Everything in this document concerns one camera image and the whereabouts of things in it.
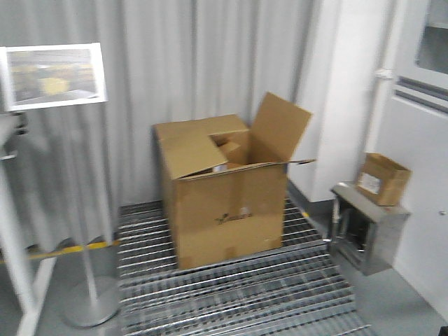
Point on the white fume hood cabinet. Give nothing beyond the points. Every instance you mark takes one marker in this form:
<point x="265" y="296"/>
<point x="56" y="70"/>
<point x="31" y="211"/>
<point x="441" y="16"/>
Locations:
<point x="374" y="76"/>

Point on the large open cardboard box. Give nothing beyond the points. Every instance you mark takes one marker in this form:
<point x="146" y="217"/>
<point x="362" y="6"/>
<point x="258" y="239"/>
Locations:
<point x="224" y="182"/>

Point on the grey curtain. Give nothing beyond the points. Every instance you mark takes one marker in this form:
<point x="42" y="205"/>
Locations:
<point x="164" y="61"/>

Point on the metal grating platform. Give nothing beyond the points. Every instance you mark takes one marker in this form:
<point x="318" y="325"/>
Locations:
<point x="293" y="290"/>

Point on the stainless steel box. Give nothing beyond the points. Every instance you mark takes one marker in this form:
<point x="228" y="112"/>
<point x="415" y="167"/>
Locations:
<point x="366" y="234"/>

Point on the small cardboard box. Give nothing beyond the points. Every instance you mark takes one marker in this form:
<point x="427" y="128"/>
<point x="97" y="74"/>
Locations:
<point x="382" y="180"/>

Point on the sign stand with poster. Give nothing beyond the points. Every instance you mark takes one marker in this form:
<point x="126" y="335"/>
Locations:
<point x="64" y="76"/>

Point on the white standing desk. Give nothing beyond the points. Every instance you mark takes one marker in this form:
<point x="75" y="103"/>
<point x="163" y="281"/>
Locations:
<point x="31" y="288"/>

